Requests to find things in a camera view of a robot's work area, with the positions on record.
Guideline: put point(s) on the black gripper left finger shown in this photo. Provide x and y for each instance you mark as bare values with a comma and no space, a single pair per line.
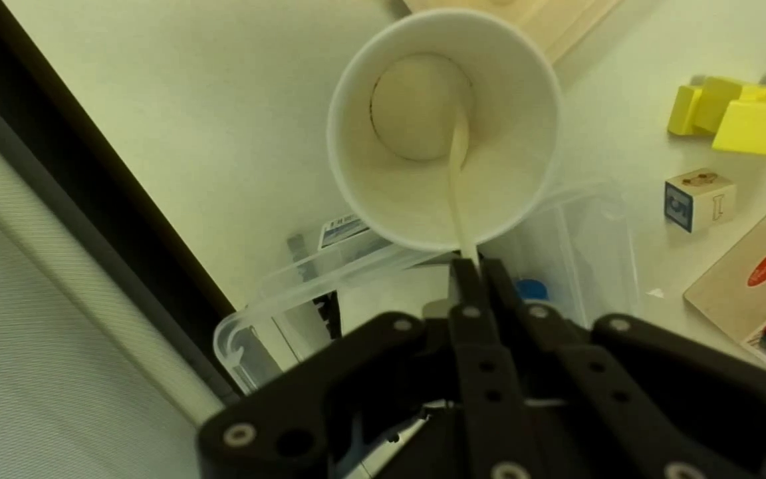
399,399

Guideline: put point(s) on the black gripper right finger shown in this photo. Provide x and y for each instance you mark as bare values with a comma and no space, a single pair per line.
650,399

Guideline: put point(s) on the white plastic spoon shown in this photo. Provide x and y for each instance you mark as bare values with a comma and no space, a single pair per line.
455,190

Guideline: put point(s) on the white patterned paper cup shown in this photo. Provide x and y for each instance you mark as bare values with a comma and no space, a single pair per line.
489,176

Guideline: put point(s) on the clear plastic storage bin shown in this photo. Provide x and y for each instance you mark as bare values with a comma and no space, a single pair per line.
577,255

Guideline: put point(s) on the small wooden cube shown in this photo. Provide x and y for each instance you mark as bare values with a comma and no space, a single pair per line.
702,202

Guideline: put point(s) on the yellow toy block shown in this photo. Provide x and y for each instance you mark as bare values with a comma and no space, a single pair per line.
755,120

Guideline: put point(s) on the beige clamshell takeout container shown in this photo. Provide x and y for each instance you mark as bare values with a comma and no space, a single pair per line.
560,21

